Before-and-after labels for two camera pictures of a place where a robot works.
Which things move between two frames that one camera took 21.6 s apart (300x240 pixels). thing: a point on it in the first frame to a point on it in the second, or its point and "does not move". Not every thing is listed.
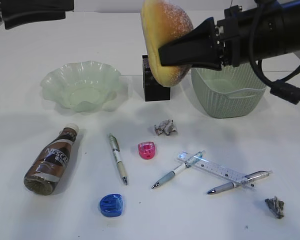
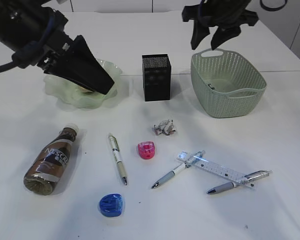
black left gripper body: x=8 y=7 to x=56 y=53
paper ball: x=166 y=126 does not move
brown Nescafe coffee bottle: x=44 y=172 does not move
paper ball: x=276 y=206 to x=211 y=86
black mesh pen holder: x=153 y=90 does not move
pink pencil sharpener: x=146 y=150 does not move
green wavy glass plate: x=77 y=84 does not move
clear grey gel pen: x=248 y=178 does not move
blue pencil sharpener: x=111 y=205 does not move
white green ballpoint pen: x=115 y=145 does not move
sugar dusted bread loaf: x=162 y=22 to x=83 y=89
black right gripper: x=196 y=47 to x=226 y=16
